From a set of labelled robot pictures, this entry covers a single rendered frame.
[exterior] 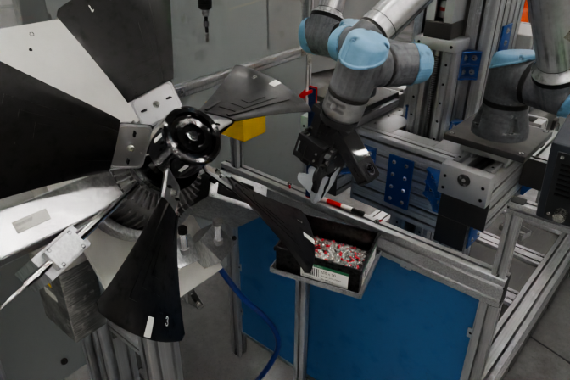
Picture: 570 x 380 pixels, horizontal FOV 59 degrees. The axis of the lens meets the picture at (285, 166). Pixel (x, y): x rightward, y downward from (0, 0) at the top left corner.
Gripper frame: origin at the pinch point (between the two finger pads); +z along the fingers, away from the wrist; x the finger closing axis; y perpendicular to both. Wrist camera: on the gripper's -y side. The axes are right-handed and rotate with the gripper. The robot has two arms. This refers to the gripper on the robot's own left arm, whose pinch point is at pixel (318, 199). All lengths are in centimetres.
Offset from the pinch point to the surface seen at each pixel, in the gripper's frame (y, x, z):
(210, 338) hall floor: 34, -26, 122
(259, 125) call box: 40, -30, 18
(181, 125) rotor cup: 22.7, 18.8, -11.3
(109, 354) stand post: 32, 24, 74
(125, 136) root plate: 27.6, 26.9, -8.5
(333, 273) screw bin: -7.9, -5.2, 20.1
